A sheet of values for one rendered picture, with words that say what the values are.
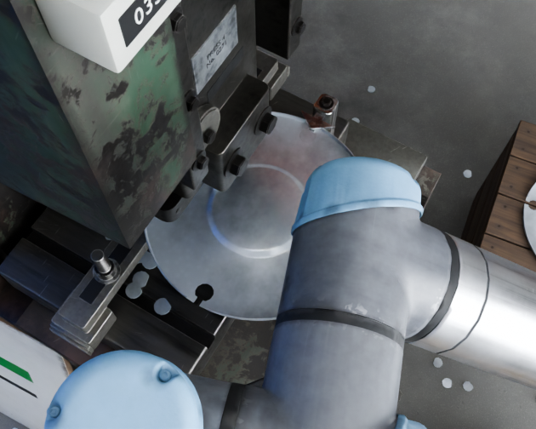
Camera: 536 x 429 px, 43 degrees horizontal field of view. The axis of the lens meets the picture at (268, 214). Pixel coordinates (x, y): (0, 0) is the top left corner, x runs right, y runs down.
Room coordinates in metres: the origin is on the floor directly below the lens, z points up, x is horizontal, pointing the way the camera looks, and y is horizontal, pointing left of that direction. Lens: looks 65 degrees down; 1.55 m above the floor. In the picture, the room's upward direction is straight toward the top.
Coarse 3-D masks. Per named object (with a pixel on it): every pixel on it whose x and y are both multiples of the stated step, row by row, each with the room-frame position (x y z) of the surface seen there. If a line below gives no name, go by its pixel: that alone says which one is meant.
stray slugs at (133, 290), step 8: (144, 256) 0.34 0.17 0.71; (144, 264) 0.32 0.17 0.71; (152, 264) 0.32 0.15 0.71; (136, 272) 0.31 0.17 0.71; (144, 272) 0.31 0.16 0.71; (136, 280) 0.30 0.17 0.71; (144, 280) 0.30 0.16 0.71; (128, 288) 0.29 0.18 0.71; (136, 288) 0.29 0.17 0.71; (128, 296) 0.28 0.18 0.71; (136, 296) 0.28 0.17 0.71; (160, 304) 0.27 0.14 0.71; (168, 304) 0.27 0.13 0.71; (160, 312) 0.26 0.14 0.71
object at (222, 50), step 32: (192, 0) 0.37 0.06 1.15; (224, 0) 0.41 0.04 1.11; (192, 32) 0.37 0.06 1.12; (224, 32) 0.40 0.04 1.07; (192, 64) 0.36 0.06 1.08; (224, 64) 0.40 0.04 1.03; (224, 96) 0.40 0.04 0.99; (256, 96) 0.41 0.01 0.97; (224, 128) 0.37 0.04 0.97; (256, 128) 0.39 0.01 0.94; (224, 160) 0.34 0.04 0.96; (192, 192) 0.33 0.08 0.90
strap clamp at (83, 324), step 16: (112, 240) 0.34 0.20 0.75; (144, 240) 0.34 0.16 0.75; (96, 256) 0.30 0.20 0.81; (112, 256) 0.32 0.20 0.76; (128, 256) 0.32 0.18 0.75; (96, 272) 0.29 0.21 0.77; (112, 272) 0.29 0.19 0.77; (128, 272) 0.30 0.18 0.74; (80, 288) 0.27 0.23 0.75; (96, 288) 0.27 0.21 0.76; (112, 288) 0.27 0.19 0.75; (64, 304) 0.25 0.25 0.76; (80, 304) 0.25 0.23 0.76; (96, 304) 0.25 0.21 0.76; (64, 320) 0.24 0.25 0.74; (80, 320) 0.23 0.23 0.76; (96, 320) 0.24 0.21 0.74; (112, 320) 0.25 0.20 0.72; (64, 336) 0.22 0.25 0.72; (80, 336) 0.22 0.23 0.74; (96, 336) 0.22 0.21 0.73
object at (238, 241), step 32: (288, 128) 0.49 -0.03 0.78; (256, 160) 0.44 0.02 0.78; (288, 160) 0.44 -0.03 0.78; (320, 160) 0.44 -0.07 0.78; (224, 192) 0.39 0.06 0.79; (256, 192) 0.39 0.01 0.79; (288, 192) 0.39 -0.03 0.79; (160, 224) 0.35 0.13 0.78; (192, 224) 0.35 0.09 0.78; (224, 224) 0.35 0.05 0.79; (256, 224) 0.35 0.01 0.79; (288, 224) 0.35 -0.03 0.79; (160, 256) 0.31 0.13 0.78; (192, 256) 0.31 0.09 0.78; (224, 256) 0.31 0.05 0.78; (256, 256) 0.31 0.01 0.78; (288, 256) 0.31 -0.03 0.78; (192, 288) 0.27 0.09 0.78; (224, 288) 0.27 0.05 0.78; (256, 288) 0.27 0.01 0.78; (256, 320) 0.22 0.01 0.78
